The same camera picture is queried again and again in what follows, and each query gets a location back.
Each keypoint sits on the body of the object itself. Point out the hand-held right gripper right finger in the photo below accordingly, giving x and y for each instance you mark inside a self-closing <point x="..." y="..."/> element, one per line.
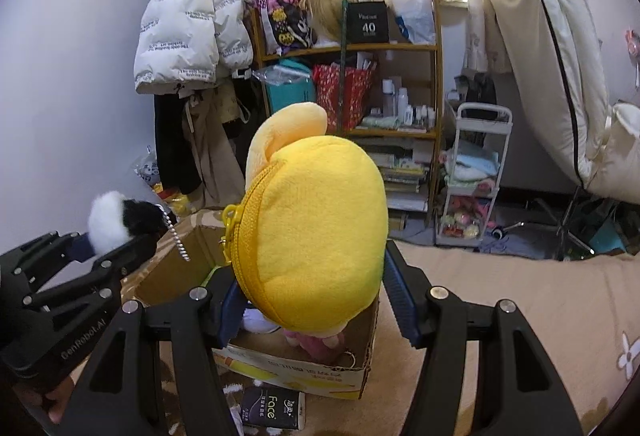
<point x="400" y="301"/>

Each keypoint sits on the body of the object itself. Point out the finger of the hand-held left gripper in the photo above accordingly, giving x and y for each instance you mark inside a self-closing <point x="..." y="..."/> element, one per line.
<point x="100" y="271"/>
<point x="45" y="248"/>

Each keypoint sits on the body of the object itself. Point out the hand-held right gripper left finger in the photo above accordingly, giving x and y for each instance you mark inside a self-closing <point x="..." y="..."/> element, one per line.
<point x="230" y="313"/>

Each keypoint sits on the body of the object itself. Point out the pale lilac plush toy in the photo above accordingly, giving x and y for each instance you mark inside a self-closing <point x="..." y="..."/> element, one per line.
<point x="260" y="322"/>

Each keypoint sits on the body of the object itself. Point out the pink plush toy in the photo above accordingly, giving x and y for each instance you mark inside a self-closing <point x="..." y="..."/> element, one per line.
<point x="312" y="341"/>

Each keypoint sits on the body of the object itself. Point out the printed cardboard box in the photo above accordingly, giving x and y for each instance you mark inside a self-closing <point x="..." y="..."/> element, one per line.
<point x="300" y="373"/>

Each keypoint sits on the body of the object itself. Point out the yellow plush pouch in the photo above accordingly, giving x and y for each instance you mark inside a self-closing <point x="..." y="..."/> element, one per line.
<point x="310" y="226"/>

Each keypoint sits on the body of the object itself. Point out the person's left hand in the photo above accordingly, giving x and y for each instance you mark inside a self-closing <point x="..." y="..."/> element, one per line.
<point x="59" y="403"/>

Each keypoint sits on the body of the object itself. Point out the beige brown patterned blanket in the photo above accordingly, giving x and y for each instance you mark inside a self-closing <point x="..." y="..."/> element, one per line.
<point x="500" y="276"/>

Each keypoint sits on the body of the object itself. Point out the pile of small plush toys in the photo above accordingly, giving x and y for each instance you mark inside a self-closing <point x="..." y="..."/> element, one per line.
<point x="465" y="221"/>

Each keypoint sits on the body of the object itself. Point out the black tissue packet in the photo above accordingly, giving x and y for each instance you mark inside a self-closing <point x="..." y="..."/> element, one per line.
<point x="272" y="408"/>

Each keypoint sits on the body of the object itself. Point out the clear plastic bag of toys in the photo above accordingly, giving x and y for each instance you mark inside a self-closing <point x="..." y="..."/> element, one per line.
<point x="150" y="171"/>

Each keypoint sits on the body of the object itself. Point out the pile of magazines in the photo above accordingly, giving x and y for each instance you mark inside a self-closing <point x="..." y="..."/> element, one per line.
<point x="405" y="176"/>

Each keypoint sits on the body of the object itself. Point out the black hanging garment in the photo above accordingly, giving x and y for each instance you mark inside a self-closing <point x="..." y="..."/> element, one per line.
<point x="172" y="141"/>

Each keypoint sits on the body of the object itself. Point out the light blue cloth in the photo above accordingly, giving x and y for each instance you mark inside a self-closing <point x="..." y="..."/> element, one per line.
<point x="470" y="163"/>

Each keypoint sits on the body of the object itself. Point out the beige hanging trousers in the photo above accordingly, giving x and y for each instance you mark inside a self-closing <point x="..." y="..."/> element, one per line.
<point x="215" y="151"/>

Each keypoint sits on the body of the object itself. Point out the metal stand legs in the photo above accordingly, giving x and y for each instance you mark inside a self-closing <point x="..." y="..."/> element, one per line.
<point x="565" y="221"/>

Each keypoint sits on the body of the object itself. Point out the group of cosmetic bottles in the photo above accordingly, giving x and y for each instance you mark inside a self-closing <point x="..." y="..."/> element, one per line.
<point x="407" y="108"/>

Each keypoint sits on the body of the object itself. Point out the dark hanging clothes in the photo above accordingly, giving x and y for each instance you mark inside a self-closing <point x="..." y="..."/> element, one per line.
<point x="245" y="111"/>

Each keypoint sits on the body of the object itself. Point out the white trolley cart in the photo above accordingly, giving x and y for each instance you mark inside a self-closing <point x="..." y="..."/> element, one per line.
<point x="480" y="113"/>

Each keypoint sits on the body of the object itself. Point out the red patterned gift bag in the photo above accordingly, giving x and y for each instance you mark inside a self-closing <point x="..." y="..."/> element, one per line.
<point x="350" y="96"/>

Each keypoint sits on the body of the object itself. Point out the teal shopping bag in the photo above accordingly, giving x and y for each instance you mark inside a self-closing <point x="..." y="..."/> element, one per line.
<point x="290" y="91"/>

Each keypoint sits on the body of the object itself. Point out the thin green pole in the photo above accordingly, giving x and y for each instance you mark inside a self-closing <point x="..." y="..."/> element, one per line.
<point x="343" y="66"/>

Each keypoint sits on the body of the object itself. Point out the wooden shelf rack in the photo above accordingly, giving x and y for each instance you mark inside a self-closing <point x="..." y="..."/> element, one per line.
<point x="350" y="47"/>

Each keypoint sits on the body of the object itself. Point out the white puffer jacket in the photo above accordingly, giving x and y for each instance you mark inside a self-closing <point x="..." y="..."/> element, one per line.
<point x="185" y="26"/>

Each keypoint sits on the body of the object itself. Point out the black square box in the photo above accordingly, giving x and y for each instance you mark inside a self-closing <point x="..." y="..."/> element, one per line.
<point x="367" y="23"/>

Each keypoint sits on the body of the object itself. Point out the cream folded mattress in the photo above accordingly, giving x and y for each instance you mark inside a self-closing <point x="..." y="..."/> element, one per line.
<point x="530" y="41"/>

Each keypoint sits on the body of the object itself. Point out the blonde wig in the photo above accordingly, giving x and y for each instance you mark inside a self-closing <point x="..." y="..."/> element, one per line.
<point x="325" y="13"/>

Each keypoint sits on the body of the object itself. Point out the black pink printed bag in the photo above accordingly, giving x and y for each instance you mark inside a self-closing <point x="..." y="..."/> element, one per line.
<point x="285" y="16"/>

